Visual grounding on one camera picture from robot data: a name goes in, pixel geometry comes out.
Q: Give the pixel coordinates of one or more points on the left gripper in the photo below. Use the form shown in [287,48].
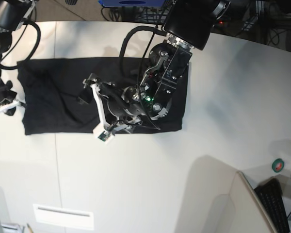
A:
[120,103]

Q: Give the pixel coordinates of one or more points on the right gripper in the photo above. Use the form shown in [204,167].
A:
[7,96]

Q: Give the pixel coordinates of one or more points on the black t-shirt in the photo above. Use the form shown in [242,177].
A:
[52,87]

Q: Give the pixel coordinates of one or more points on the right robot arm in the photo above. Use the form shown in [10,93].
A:
[13,15]

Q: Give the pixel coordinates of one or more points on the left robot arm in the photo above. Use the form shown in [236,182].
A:
[151,103]

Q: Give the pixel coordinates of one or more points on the blue box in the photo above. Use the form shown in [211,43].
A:
[131,3]

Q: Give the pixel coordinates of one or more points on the green tape roll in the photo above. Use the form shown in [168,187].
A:
[278,165]

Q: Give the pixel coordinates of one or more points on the black keyboard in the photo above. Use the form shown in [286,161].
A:
[270,195]

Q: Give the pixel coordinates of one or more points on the white cable slot cover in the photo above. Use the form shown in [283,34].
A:
[62,217]

